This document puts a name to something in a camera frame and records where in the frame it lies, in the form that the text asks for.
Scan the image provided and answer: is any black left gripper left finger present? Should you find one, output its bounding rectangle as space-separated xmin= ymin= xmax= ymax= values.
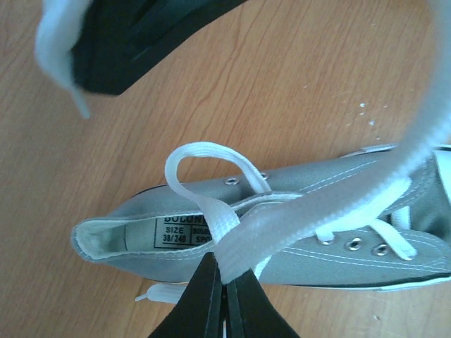
xmin=149 ymin=253 xmax=224 ymax=338

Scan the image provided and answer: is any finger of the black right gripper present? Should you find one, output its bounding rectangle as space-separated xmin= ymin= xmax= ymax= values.
xmin=72 ymin=0 xmax=243 ymax=96

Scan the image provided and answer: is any grey sneaker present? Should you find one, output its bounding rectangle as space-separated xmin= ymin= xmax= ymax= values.
xmin=72 ymin=142 xmax=450 ymax=300

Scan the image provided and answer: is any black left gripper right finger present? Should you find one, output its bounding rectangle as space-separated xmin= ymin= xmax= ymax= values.
xmin=226 ymin=270 xmax=298 ymax=338

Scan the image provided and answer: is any white shoelace of sneaker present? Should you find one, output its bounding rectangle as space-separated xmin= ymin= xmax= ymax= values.
xmin=35 ymin=1 xmax=450 ymax=302

